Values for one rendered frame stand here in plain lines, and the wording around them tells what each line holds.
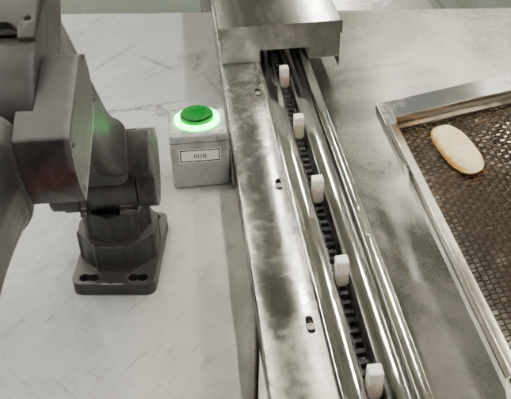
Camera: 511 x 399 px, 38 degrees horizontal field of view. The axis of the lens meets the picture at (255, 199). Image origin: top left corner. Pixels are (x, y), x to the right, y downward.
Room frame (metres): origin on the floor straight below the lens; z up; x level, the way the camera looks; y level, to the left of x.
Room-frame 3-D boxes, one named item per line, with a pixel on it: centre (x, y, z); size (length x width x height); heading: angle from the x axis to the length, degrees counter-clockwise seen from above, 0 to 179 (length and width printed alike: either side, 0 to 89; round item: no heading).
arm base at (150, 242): (0.62, 0.15, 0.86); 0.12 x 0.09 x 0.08; 177
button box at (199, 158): (0.78, 0.06, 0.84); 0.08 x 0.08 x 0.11; 5
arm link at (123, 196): (0.60, 0.14, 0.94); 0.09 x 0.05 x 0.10; 3
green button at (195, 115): (0.78, 0.07, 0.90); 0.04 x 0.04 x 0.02
